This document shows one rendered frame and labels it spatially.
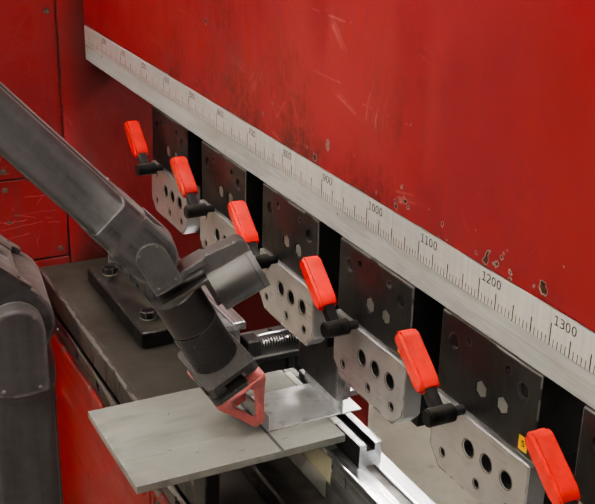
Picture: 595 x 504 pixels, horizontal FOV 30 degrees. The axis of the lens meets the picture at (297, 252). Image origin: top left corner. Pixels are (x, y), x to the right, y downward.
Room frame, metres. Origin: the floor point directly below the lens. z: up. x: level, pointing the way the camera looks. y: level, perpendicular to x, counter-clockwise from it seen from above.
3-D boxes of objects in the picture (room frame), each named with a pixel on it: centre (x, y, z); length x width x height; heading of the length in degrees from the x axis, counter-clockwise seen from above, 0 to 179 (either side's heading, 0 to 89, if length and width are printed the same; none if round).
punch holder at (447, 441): (0.91, -0.21, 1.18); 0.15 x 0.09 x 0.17; 27
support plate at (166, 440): (1.17, 0.09, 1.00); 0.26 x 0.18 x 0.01; 117
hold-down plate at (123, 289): (1.75, 0.29, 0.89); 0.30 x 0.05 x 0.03; 27
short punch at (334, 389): (1.24, -0.04, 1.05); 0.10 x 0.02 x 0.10; 27
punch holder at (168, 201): (1.62, 0.16, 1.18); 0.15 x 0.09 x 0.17; 27
